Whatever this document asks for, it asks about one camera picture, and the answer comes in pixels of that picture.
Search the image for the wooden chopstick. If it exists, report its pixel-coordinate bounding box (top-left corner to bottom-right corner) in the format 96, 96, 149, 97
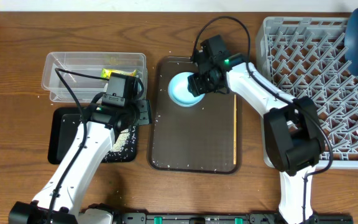
233, 95, 237, 165

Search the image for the small bowl of rice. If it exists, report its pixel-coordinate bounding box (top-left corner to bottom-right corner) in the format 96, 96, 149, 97
168, 72, 205, 107

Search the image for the green yellow snack wrapper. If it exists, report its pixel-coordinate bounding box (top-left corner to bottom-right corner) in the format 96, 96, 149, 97
101, 68, 137, 78

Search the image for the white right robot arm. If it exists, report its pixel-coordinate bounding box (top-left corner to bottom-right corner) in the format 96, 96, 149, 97
188, 35, 325, 223

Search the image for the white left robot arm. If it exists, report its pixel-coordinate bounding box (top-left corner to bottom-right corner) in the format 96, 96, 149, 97
8, 73, 152, 223

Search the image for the grey dishwasher rack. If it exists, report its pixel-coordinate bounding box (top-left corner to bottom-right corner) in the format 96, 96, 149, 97
255, 17, 358, 169

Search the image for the pile of white rice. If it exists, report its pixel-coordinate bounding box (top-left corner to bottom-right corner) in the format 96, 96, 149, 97
109, 127, 137, 157

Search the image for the dark brown serving tray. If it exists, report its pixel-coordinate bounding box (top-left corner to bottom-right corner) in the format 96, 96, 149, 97
147, 57, 241, 174

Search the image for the clear plastic bin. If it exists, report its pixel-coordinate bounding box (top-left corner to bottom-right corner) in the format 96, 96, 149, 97
41, 52, 147, 103

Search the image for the black plastic bin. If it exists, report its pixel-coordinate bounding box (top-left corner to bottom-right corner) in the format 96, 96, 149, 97
48, 107, 138, 165

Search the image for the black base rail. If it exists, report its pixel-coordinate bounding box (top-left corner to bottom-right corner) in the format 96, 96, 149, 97
113, 212, 354, 224

